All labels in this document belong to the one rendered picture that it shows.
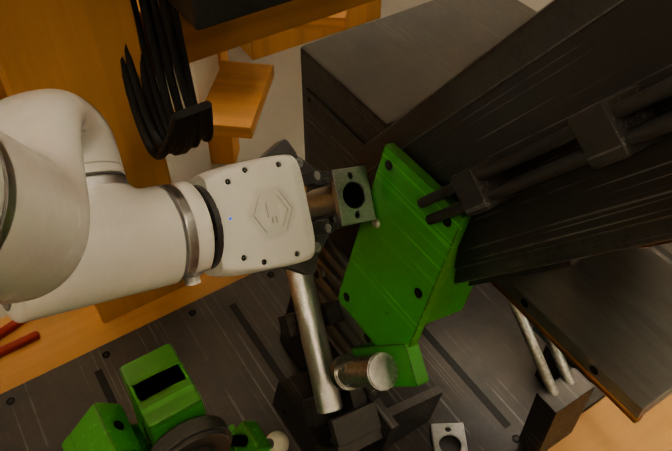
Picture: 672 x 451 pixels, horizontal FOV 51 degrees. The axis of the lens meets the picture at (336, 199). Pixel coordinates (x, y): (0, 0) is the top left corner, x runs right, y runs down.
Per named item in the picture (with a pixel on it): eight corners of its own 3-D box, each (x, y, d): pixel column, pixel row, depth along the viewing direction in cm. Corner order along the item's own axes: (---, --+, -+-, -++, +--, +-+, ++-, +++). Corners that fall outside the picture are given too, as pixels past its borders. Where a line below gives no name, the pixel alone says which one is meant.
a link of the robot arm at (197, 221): (198, 287, 56) (230, 278, 58) (175, 178, 56) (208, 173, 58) (157, 289, 63) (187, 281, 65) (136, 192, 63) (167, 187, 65)
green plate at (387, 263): (454, 350, 77) (527, 198, 65) (396, 375, 72) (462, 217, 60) (392, 280, 83) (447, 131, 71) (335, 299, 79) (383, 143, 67)
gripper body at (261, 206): (219, 287, 58) (327, 257, 64) (194, 164, 58) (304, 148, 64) (181, 289, 64) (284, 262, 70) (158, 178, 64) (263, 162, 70)
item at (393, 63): (533, 230, 110) (588, 41, 86) (373, 318, 98) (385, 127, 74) (457, 164, 121) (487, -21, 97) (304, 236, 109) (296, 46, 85)
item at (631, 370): (740, 345, 71) (752, 328, 69) (632, 426, 65) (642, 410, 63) (482, 137, 95) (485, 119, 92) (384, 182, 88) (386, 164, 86)
